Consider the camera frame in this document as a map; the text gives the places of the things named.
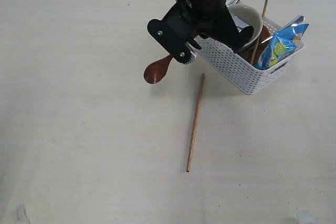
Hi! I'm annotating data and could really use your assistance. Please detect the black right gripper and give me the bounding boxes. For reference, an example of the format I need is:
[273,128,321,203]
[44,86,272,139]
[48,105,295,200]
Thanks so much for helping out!
[147,0,254,65]

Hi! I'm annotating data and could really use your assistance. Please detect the red-brown wooden spoon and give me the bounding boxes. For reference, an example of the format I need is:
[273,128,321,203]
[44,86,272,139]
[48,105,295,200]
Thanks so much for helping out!
[143,55,173,84]

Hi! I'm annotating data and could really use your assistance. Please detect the wooden chopstick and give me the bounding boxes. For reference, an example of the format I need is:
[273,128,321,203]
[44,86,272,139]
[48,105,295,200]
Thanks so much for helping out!
[250,0,270,65]
[186,73,205,172]

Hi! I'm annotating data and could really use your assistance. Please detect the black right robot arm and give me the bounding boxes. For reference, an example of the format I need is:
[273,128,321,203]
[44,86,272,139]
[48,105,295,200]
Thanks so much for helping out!
[147,0,254,64]

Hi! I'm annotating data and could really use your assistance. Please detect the stainless steel cup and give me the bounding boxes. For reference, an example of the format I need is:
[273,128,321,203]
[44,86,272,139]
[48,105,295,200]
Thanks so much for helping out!
[232,15,250,31]

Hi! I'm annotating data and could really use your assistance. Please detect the cream ceramic bowl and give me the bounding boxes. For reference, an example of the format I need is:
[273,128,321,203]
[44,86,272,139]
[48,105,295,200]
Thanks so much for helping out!
[228,4,263,51]

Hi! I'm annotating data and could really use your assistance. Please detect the white plastic woven basket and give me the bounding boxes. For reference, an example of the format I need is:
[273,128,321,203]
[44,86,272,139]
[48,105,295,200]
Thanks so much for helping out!
[194,0,307,95]

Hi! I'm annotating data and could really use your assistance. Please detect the red-brown wooden bowl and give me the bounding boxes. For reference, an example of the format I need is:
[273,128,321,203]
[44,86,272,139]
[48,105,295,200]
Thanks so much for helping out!
[254,25,271,63]

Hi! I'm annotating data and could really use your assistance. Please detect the blue snack bag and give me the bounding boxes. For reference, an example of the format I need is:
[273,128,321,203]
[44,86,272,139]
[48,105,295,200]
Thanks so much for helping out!
[255,24,309,70]

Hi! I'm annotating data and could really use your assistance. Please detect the stainless steel spoon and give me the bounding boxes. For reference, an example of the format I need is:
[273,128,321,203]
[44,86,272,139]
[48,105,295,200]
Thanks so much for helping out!
[260,15,305,45]

